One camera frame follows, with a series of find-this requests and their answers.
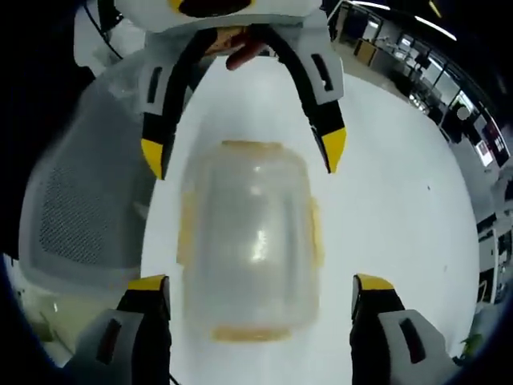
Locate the person's left hand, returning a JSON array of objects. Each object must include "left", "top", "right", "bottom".
[{"left": 204, "top": 24, "right": 277, "bottom": 72}]

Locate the yellow cabinet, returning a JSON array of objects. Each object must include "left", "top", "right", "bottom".
[{"left": 352, "top": 38, "right": 380, "bottom": 68}]

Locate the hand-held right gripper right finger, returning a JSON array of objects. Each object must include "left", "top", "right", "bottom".
[{"left": 349, "top": 273, "right": 462, "bottom": 385}]

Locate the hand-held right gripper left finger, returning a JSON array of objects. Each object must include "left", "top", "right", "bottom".
[{"left": 66, "top": 274, "right": 172, "bottom": 385}]

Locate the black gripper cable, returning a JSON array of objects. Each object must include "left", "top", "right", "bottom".
[{"left": 84, "top": 0, "right": 124, "bottom": 62}]

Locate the clear container with yellow buckles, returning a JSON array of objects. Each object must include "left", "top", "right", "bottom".
[{"left": 176, "top": 139, "right": 324, "bottom": 344}]

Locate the green potted plant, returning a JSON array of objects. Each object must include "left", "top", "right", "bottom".
[{"left": 459, "top": 331, "right": 487, "bottom": 359}]

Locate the white mesh office chair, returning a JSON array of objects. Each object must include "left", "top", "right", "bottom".
[{"left": 18, "top": 51, "right": 164, "bottom": 284}]

